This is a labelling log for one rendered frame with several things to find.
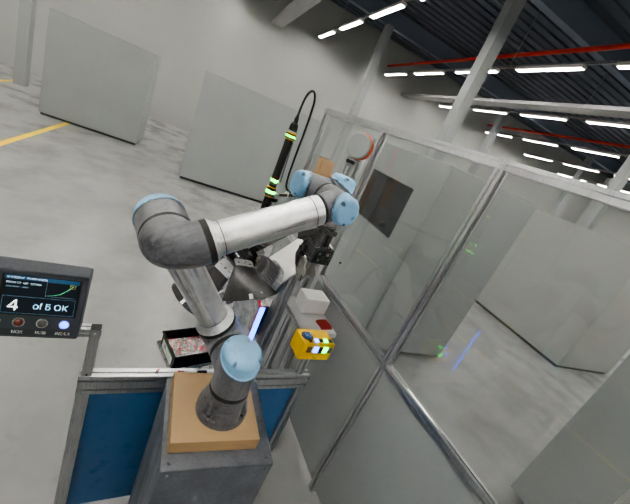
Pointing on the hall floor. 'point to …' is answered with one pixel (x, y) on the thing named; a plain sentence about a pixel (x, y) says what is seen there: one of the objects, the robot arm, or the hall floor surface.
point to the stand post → (274, 313)
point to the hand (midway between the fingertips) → (299, 275)
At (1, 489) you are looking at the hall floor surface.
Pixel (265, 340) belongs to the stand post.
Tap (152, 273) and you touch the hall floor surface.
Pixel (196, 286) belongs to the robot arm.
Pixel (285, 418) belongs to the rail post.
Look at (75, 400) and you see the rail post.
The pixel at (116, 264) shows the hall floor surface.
